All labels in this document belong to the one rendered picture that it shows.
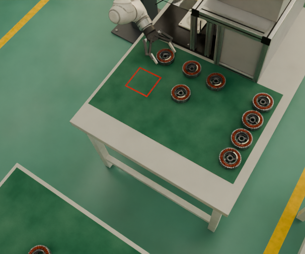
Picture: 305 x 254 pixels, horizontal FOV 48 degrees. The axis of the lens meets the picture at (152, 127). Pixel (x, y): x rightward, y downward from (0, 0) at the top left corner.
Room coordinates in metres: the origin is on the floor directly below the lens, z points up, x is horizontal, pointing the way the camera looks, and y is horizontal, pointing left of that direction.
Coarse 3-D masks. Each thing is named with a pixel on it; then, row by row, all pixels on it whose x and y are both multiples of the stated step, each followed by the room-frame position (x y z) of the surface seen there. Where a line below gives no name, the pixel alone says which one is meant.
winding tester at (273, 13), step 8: (224, 0) 1.32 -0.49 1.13; (232, 0) 1.29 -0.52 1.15; (240, 0) 1.27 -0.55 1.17; (248, 0) 1.24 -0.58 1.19; (256, 0) 1.21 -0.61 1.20; (264, 0) 1.19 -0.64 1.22; (272, 0) 1.16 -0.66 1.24; (280, 0) 1.14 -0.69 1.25; (288, 0) 1.22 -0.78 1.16; (240, 8) 1.26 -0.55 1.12; (248, 8) 1.23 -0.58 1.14; (256, 8) 1.21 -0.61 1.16; (264, 8) 1.18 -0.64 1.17; (272, 8) 1.15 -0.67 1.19; (280, 8) 1.13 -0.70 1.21; (264, 16) 1.17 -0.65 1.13; (272, 16) 1.15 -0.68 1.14
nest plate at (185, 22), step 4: (188, 12) 1.64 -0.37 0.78; (188, 16) 1.60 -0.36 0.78; (184, 20) 1.58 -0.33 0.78; (188, 20) 1.57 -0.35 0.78; (200, 20) 1.55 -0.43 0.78; (204, 20) 1.54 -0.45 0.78; (180, 24) 1.55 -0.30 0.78; (184, 24) 1.54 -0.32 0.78; (188, 24) 1.54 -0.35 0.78; (204, 24) 1.51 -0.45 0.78; (188, 28) 1.50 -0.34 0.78
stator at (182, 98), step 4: (172, 88) 1.08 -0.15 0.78; (176, 88) 1.07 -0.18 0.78; (180, 88) 1.07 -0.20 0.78; (184, 88) 1.06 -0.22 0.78; (188, 88) 1.06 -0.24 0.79; (172, 92) 1.05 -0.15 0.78; (176, 92) 1.06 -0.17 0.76; (180, 92) 1.05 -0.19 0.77; (188, 92) 1.03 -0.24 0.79; (172, 96) 1.03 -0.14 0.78; (176, 96) 1.02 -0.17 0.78; (180, 96) 1.03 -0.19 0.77; (184, 96) 1.01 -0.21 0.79; (188, 96) 1.01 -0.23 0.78; (176, 100) 1.00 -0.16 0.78; (180, 100) 0.99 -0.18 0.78; (184, 100) 0.99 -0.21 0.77
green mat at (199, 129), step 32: (128, 64) 1.34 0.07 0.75; (96, 96) 1.15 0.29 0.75; (128, 96) 1.10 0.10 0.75; (160, 96) 1.06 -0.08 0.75; (192, 96) 1.02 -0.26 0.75; (224, 96) 0.98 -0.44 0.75; (160, 128) 0.86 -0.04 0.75; (192, 128) 0.82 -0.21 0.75; (224, 128) 0.79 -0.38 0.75; (192, 160) 0.64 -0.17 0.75
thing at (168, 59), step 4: (164, 48) 1.38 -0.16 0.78; (160, 52) 1.35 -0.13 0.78; (164, 52) 1.36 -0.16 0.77; (168, 52) 1.35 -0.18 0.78; (172, 52) 1.33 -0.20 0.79; (156, 56) 1.33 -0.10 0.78; (160, 56) 1.32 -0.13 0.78; (164, 56) 1.33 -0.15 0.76; (168, 56) 1.33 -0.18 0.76; (172, 56) 1.30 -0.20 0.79; (160, 60) 1.29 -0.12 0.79; (164, 60) 1.28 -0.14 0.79; (168, 60) 1.28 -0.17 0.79; (172, 60) 1.28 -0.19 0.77; (160, 64) 1.28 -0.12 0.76; (164, 64) 1.27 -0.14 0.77; (168, 64) 1.27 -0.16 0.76
